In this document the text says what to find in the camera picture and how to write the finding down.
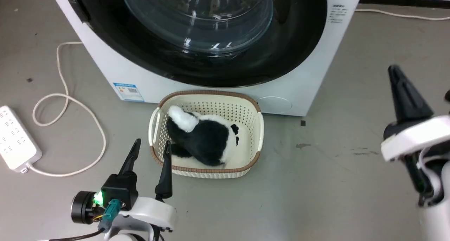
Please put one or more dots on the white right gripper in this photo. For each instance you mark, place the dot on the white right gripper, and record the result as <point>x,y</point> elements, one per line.
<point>415,137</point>

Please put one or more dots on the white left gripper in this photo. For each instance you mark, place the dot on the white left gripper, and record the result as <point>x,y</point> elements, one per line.
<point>151,213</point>

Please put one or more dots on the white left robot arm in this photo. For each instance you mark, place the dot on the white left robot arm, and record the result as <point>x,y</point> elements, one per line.
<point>126,238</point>

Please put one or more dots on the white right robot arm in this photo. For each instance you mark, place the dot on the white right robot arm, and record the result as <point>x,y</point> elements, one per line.
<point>437,220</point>

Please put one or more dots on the white front-load washing machine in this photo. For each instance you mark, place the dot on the white front-load washing machine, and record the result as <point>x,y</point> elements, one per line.
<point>116,70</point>

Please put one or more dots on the round black glass washer door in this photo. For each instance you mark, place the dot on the round black glass washer door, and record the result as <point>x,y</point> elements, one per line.
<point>299,40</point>

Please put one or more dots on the black and white panda plush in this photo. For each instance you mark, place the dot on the black and white panda plush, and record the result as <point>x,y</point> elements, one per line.
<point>207,139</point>

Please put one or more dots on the blue energy label sticker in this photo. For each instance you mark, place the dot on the blue energy label sticker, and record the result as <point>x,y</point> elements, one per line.
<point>128,92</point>

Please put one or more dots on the black baseboard strip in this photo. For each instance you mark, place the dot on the black baseboard strip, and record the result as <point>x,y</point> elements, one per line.
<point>404,1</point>

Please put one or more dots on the small printed text sticker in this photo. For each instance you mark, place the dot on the small printed text sticker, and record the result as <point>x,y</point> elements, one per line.
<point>337,13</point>

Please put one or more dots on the cream plastic laundry basket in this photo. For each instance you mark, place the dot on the cream plastic laundry basket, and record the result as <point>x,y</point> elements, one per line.
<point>246,111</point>

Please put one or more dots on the white power strip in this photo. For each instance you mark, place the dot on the white power strip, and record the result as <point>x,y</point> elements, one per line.
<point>15,142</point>

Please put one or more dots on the round white filter cover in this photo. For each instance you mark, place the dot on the round white filter cover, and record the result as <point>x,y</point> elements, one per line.
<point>274,104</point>

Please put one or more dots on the black round wrist camera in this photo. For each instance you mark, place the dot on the black round wrist camera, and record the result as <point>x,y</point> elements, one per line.
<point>82,206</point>

